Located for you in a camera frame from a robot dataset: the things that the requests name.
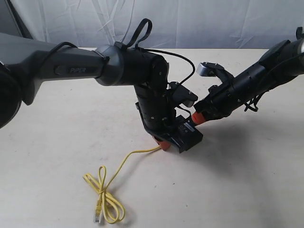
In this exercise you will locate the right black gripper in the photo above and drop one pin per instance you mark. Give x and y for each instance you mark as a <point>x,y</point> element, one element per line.
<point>207,111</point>

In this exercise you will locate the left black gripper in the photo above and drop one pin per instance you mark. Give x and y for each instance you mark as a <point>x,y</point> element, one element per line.
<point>161,129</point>

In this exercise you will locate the black network switch box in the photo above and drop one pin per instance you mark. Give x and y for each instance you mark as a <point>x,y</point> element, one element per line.
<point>185,134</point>

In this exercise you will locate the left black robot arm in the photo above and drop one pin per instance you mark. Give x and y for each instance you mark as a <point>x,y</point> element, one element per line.
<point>26,63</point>

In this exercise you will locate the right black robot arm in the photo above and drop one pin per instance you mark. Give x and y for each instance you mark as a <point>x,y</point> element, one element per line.
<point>279,65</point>

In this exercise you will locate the white backdrop curtain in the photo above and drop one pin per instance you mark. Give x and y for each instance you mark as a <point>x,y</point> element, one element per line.
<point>176,23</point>

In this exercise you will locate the black backdrop stand pole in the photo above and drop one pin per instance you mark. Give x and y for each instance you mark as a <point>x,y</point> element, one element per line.
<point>10,21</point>

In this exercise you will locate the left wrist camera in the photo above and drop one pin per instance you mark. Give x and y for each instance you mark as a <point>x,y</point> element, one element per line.
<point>181,95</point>

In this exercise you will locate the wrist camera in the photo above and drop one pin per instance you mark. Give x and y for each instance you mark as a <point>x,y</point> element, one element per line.
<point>208,69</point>
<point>181,95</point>

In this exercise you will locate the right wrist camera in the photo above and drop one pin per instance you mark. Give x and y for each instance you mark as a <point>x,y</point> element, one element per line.
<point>208,69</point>

